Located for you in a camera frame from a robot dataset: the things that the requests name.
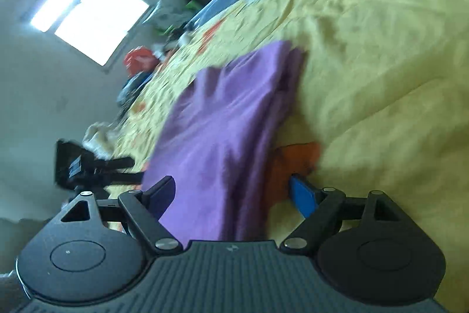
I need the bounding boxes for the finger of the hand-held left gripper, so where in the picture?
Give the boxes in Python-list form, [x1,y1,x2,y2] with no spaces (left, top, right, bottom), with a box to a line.
[93,156,135,171]
[106,172,144,186]

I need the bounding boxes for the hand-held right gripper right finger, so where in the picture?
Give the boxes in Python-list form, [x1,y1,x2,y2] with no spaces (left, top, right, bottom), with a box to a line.
[280,173,404,256]

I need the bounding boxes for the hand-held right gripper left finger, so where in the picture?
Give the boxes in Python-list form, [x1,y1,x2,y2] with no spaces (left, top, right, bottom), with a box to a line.
[60,175,183,256]

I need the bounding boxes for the purple shirt with red collar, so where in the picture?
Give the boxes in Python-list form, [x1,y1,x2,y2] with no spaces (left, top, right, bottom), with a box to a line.
[141,40,306,244]

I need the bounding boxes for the dark blue clothes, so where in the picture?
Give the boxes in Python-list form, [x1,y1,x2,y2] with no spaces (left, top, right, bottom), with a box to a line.
[116,72,150,105]

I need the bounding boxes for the cream fluffy cloth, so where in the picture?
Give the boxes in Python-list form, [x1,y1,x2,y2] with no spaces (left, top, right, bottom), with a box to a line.
[82,121,120,157]

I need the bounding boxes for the orange plastic bag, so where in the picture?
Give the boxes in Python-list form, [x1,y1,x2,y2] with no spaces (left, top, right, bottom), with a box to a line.
[123,46,156,76]

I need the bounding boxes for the yellow floral bedsheet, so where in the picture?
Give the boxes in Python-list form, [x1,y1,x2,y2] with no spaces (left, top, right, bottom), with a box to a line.
[106,0,469,310]

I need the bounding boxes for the bright window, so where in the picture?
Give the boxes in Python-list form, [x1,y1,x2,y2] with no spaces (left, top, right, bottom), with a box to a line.
[30,0,151,67]

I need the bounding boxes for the blue-grey blanket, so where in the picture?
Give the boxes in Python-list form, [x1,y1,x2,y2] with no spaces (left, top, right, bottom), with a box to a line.
[185,0,265,32]

